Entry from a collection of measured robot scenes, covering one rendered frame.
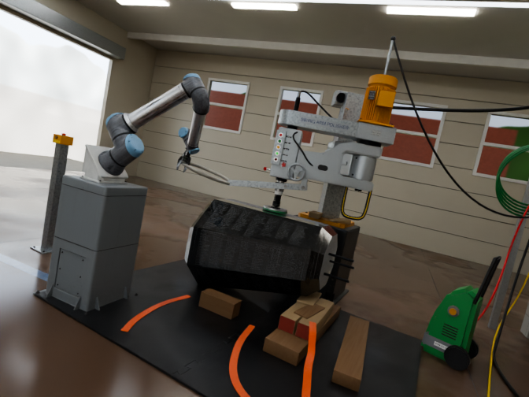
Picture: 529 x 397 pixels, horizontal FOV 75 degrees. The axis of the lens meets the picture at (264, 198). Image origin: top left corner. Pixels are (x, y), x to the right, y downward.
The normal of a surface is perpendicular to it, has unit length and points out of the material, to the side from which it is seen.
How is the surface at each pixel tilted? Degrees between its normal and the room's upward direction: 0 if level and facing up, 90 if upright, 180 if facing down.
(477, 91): 90
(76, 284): 90
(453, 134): 90
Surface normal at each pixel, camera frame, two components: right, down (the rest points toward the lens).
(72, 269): -0.37, 0.02
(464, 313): -0.66, -0.06
